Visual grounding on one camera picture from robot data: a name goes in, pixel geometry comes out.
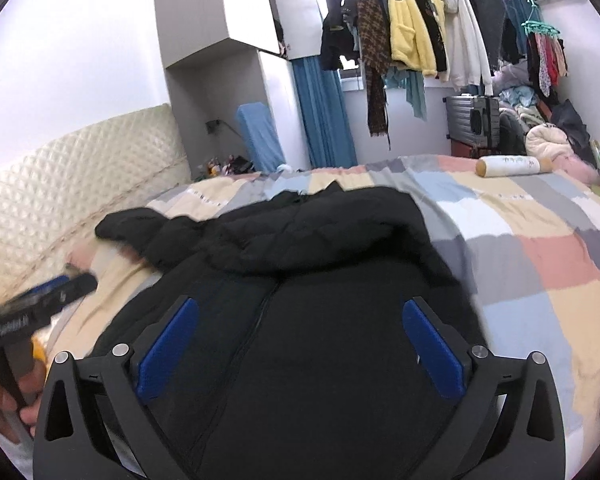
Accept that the pink pillow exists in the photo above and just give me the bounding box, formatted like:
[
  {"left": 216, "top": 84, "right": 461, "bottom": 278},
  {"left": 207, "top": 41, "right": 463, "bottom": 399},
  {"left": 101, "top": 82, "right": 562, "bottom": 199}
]
[{"left": 66, "top": 242, "right": 103, "bottom": 275}]

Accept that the red suitcase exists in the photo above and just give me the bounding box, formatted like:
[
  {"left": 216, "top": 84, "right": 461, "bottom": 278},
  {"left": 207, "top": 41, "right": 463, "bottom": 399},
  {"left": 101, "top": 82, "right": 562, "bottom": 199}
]
[{"left": 450, "top": 137, "right": 501, "bottom": 161}]

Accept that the cream cylinder pillow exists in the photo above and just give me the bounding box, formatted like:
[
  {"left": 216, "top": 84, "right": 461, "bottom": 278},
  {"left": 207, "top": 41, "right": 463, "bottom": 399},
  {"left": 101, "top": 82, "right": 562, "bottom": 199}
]
[{"left": 476, "top": 155, "right": 553, "bottom": 179}]

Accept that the blue curtain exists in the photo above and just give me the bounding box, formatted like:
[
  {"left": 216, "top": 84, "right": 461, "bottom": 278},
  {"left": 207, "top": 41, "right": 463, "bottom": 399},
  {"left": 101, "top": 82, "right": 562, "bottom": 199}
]
[{"left": 291, "top": 56, "right": 359, "bottom": 168}]

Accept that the yellow fleece jacket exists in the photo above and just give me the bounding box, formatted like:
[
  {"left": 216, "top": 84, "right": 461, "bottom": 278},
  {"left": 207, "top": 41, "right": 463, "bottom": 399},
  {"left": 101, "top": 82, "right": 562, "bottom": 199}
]
[{"left": 377, "top": 0, "right": 438, "bottom": 75}]

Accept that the dark grey coat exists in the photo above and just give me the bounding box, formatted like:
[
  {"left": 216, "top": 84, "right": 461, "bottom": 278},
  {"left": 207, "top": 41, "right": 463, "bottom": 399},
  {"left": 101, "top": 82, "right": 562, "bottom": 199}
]
[{"left": 435, "top": 0, "right": 508, "bottom": 76}]

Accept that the hanging black short jacket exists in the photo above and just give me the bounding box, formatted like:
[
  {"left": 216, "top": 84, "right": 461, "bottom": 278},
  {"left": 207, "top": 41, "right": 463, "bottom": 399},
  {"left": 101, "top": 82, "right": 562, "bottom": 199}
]
[{"left": 320, "top": 0, "right": 361, "bottom": 72}]

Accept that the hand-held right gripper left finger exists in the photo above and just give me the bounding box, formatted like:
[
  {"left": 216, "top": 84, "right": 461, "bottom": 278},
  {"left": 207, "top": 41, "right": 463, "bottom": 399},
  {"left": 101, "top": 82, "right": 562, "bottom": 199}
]
[{"left": 32, "top": 296, "right": 201, "bottom": 480}]

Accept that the window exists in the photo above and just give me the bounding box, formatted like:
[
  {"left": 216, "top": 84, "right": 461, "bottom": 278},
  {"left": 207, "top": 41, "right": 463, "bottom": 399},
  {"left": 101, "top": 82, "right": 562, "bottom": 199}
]
[{"left": 339, "top": 67, "right": 365, "bottom": 92}]

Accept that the patchwork bed quilt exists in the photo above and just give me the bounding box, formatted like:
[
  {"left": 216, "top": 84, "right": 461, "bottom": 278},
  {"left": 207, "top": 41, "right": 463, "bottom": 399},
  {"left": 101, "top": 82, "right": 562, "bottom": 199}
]
[{"left": 45, "top": 154, "right": 600, "bottom": 461}]

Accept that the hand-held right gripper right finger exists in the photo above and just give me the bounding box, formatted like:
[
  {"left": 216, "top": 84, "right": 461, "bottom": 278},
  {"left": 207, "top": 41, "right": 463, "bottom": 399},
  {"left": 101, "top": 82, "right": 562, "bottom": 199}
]
[{"left": 401, "top": 296, "right": 567, "bottom": 480}]

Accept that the brown houndstooth scarf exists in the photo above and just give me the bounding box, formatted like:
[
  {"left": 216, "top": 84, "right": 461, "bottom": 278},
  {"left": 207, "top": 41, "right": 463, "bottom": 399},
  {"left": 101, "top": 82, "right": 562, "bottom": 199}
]
[{"left": 355, "top": 0, "right": 392, "bottom": 137}]

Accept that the hanging black long garment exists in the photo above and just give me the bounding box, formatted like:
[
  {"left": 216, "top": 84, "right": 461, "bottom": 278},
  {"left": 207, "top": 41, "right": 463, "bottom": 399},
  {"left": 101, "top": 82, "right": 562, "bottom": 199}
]
[{"left": 400, "top": 0, "right": 448, "bottom": 78}]

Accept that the pile of mixed clothes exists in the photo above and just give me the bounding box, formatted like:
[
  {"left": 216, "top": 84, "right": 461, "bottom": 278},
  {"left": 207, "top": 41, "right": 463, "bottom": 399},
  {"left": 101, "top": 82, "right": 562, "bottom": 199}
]
[{"left": 490, "top": 60, "right": 600, "bottom": 186}]

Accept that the grey wardrobe cabinet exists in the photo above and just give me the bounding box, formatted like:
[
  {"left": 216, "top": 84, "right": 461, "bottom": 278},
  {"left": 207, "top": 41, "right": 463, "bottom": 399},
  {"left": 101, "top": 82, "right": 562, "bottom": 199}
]
[{"left": 152, "top": 0, "right": 311, "bottom": 181}]

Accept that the cream fleece garment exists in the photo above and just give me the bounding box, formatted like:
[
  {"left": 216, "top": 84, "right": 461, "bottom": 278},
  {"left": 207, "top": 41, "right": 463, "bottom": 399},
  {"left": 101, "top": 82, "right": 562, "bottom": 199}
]
[{"left": 525, "top": 124, "right": 578, "bottom": 171}]

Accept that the teal scarf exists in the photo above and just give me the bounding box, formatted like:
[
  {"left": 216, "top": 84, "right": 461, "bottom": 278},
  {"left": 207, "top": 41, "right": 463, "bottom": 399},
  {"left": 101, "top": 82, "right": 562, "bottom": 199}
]
[{"left": 384, "top": 67, "right": 428, "bottom": 122}]

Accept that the grey hard suitcase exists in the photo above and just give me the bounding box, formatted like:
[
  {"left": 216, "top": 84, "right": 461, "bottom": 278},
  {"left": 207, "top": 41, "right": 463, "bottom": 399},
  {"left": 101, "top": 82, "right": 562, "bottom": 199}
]
[{"left": 444, "top": 94, "right": 501, "bottom": 148}]

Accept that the cream quilted headboard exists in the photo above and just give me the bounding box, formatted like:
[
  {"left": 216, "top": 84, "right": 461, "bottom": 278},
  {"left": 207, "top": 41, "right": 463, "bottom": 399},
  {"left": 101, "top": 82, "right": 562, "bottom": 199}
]
[{"left": 0, "top": 103, "right": 191, "bottom": 306}]

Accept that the person's left hand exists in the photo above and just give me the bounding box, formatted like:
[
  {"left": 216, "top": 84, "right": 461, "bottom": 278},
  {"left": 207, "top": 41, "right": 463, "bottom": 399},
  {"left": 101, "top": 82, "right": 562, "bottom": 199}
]
[{"left": 0, "top": 359, "right": 49, "bottom": 444}]

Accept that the cluster of small bottles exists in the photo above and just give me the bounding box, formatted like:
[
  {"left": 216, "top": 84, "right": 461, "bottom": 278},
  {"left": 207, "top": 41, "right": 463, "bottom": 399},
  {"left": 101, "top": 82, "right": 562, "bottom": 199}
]
[{"left": 197, "top": 155, "right": 256, "bottom": 178}]

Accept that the black puffer jacket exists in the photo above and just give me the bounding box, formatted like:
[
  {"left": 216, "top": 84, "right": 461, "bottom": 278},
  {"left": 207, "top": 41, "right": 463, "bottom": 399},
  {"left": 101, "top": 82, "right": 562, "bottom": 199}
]
[{"left": 40, "top": 180, "right": 486, "bottom": 480}]

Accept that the teal curtain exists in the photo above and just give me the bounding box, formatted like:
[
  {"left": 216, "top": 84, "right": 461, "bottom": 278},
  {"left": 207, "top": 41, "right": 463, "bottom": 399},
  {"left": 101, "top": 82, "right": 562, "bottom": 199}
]
[{"left": 500, "top": 0, "right": 531, "bottom": 61}]

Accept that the blue covered board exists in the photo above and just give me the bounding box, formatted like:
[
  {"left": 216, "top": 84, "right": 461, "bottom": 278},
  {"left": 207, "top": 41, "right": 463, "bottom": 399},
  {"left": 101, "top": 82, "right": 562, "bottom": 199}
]
[{"left": 235, "top": 102, "right": 287, "bottom": 173}]

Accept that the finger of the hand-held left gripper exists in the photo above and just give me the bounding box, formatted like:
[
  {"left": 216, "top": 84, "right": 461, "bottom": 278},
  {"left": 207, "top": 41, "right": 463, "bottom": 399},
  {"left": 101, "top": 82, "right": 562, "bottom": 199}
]
[
  {"left": 40, "top": 274, "right": 99, "bottom": 318},
  {"left": 17, "top": 276, "right": 81, "bottom": 306}
]

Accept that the white hoodie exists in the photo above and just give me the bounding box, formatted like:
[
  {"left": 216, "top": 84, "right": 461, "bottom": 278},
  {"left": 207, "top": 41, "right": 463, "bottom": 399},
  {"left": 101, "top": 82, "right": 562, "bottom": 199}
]
[{"left": 442, "top": 0, "right": 496, "bottom": 96}]

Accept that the hanging small laundry bunch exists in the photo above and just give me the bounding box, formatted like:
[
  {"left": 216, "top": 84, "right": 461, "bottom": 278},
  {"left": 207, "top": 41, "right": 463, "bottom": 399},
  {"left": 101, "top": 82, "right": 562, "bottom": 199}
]
[{"left": 526, "top": 32, "right": 568, "bottom": 98}]

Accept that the green clip hanger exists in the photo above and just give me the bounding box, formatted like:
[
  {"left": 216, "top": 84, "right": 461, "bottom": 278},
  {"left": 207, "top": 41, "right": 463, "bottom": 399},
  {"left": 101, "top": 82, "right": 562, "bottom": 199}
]
[{"left": 521, "top": 0, "right": 563, "bottom": 36}]

